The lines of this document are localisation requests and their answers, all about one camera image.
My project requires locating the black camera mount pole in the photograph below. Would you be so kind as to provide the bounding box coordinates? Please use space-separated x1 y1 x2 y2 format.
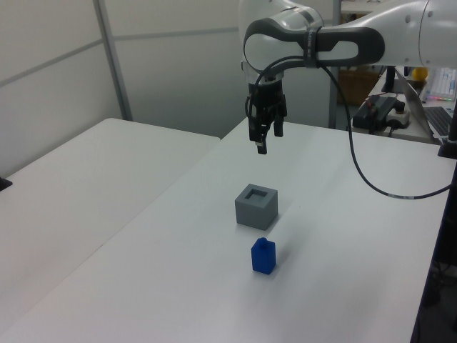
413 99 457 343

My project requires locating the white keyboard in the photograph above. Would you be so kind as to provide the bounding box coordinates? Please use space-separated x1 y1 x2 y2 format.
431 67 457 101

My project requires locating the grey hollow cuboid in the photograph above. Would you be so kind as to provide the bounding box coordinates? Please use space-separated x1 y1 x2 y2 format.
234 183 279 230

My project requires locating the blue block with knob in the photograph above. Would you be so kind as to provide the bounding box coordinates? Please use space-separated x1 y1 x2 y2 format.
250 237 278 275

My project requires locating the grey partition post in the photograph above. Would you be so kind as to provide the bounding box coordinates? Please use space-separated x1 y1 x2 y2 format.
95 0 134 122

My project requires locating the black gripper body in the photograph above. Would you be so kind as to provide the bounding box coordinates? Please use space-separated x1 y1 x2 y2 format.
247 81 287 112

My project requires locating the white power strip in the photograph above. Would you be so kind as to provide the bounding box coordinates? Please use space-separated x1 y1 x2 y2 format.
382 105 411 130

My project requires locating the silver laptop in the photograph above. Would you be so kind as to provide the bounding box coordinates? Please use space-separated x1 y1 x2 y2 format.
393 66 455 139

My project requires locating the black power adapter box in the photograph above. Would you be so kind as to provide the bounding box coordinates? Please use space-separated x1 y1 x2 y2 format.
353 94 398 130

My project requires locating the brown woven basket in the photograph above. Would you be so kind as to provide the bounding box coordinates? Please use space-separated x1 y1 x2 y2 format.
338 67 381 106

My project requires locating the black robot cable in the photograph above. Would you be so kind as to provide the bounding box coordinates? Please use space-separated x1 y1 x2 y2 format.
244 53 453 199

